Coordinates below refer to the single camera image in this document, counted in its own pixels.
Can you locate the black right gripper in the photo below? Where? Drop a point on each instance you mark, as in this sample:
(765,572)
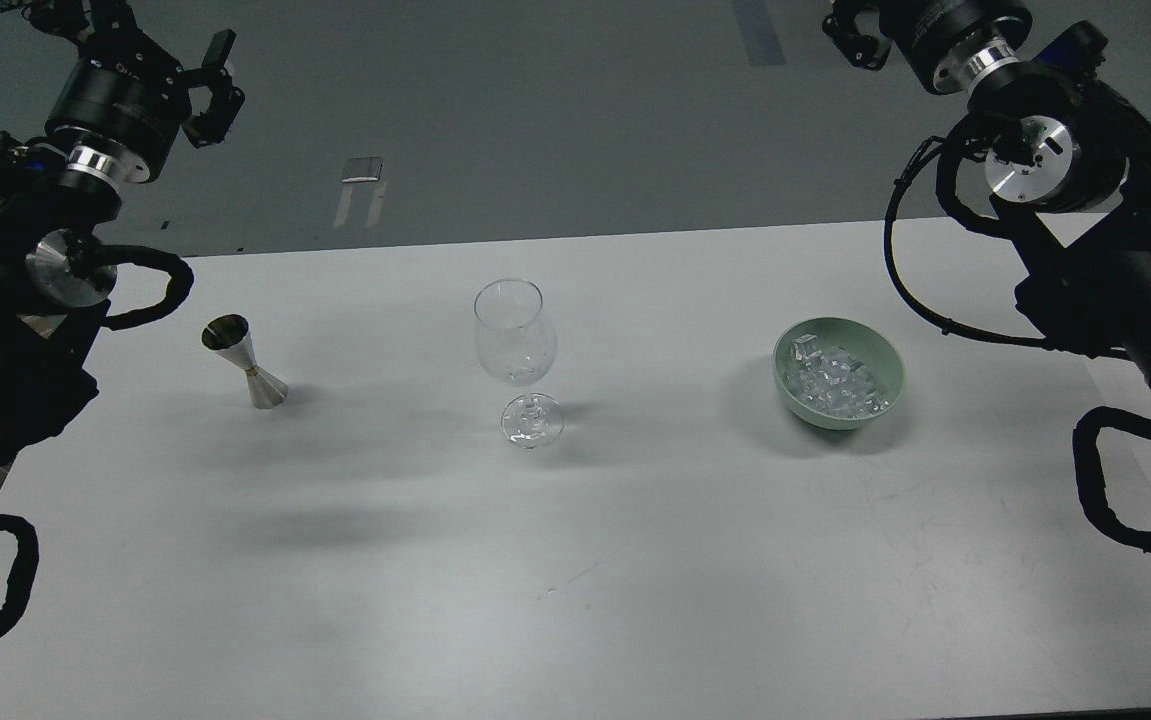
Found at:
(934,36)

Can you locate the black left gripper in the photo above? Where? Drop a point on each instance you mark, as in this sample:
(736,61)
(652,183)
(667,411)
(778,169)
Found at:
(128,99)

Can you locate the steel double jigger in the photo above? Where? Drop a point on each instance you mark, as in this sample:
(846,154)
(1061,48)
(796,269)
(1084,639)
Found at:
(229,336)

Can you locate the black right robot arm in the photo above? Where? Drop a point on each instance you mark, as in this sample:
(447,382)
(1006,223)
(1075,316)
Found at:
(1048,157)

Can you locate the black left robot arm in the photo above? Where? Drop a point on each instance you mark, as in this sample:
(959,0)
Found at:
(60,286)

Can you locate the pile of ice cubes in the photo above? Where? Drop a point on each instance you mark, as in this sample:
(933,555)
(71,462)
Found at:
(832,381)

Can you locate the clear wine glass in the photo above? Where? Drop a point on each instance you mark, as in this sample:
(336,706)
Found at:
(516,344)

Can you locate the grey floor plate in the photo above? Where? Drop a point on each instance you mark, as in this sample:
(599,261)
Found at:
(362,170)

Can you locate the green bowl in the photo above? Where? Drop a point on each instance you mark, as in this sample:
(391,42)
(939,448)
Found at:
(861,341)

